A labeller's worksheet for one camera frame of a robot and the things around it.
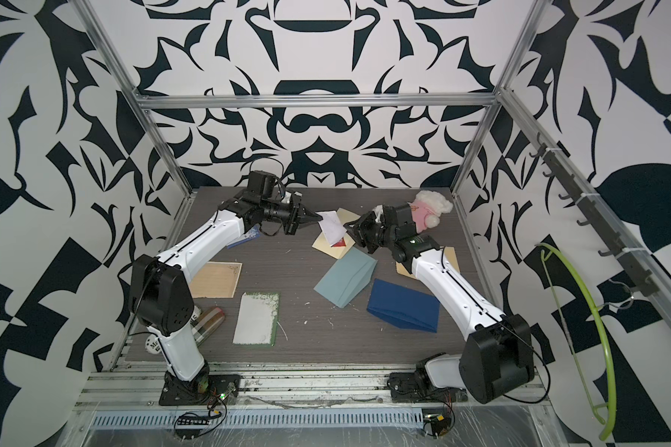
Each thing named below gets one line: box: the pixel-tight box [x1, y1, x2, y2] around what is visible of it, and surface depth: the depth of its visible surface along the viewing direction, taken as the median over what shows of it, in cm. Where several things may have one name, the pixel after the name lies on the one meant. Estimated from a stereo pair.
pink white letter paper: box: [314, 210, 348, 248], surface depth 82 cm
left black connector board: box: [175, 410, 223, 440], surface depth 73 cm
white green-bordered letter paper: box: [232, 291, 281, 348], surface depth 89 cm
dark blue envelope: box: [366, 278, 440, 334], surface depth 91 cm
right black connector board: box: [421, 407, 452, 439], surface depth 73 cm
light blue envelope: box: [313, 246, 378, 310], surface depth 98 cm
